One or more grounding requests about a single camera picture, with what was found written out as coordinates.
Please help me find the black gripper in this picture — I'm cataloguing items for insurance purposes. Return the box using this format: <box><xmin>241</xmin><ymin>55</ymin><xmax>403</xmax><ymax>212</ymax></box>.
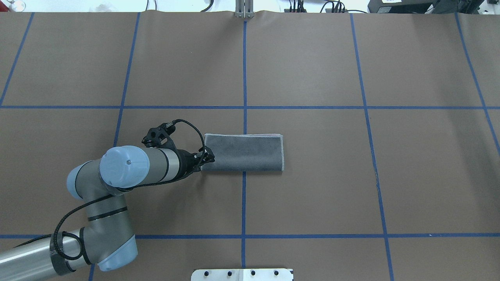
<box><xmin>177</xmin><ymin>146</ymin><xmax>215</xmax><ymax>174</ymax></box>

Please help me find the pink and grey towel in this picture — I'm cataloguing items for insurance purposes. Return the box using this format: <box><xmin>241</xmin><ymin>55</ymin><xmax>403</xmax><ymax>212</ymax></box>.
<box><xmin>202</xmin><ymin>133</ymin><xmax>285</xmax><ymax>171</ymax></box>

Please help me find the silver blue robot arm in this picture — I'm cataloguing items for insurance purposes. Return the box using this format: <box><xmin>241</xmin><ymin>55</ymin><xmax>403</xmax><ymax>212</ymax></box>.
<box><xmin>1</xmin><ymin>146</ymin><xmax>214</xmax><ymax>281</ymax></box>

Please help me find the black box with label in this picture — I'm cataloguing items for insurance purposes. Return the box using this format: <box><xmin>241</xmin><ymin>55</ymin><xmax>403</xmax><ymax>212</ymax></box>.
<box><xmin>367</xmin><ymin>0</ymin><xmax>434</xmax><ymax>14</ymax></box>

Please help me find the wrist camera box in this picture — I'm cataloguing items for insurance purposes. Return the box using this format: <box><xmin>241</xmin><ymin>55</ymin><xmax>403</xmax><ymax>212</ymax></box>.
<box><xmin>141</xmin><ymin>122</ymin><xmax>177</xmax><ymax>151</ymax></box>

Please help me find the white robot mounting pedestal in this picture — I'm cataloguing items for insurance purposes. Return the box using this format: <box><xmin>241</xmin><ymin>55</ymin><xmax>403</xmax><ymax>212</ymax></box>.
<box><xmin>191</xmin><ymin>268</ymin><xmax>294</xmax><ymax>281</ymax></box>

